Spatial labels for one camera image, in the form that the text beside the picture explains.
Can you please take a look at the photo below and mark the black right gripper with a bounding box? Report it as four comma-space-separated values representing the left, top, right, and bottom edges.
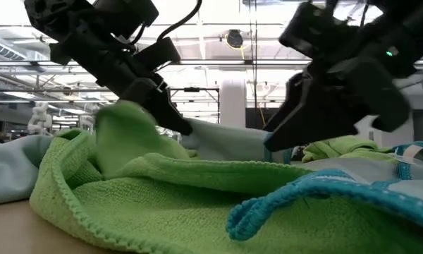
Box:
263, 42, 412, 153

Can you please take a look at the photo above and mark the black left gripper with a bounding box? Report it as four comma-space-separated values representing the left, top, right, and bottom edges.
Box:
49, 26, 194, 137

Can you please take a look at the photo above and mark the blue microfiber towel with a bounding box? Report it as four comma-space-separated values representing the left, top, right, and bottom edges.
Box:
0, 133, 59, 207
227, 140, 423, 243
178, 117, 298, 164

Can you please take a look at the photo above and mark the green microfiber towel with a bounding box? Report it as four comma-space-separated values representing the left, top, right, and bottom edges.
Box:
28, 99, 423, 254
302, 135, 398, 164

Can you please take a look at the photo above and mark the black monitor screen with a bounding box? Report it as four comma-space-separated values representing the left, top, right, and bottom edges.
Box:
245, 107, 271, 131

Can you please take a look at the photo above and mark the long ceiling light strip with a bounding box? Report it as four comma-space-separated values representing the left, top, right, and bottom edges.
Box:
178, 59, 246, 66
252, 59, 313, 66

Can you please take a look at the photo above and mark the white pillar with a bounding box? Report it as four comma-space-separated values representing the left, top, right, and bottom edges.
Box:
219, 78, 248, 130

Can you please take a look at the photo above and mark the white robot figure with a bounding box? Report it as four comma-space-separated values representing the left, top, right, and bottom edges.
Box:
27, 102, 54, 135

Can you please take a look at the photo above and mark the black distant station frame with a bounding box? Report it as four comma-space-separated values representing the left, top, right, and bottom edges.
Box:
167, 87, 221, 124

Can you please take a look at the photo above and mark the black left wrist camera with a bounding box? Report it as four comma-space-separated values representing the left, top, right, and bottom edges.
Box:
135, 37, 182, 72

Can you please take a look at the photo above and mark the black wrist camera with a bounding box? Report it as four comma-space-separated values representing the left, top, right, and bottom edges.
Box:
135, 37, 182, 72
278, 1, 361, 60

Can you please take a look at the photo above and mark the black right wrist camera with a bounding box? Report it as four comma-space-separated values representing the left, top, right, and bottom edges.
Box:
278, 1, 361, 60

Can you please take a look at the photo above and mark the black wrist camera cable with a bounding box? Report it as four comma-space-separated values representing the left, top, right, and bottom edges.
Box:
157, 0, 203, 40

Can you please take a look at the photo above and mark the black ceiling cable reel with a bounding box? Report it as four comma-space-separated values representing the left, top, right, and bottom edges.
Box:
225, 29, 245, 50

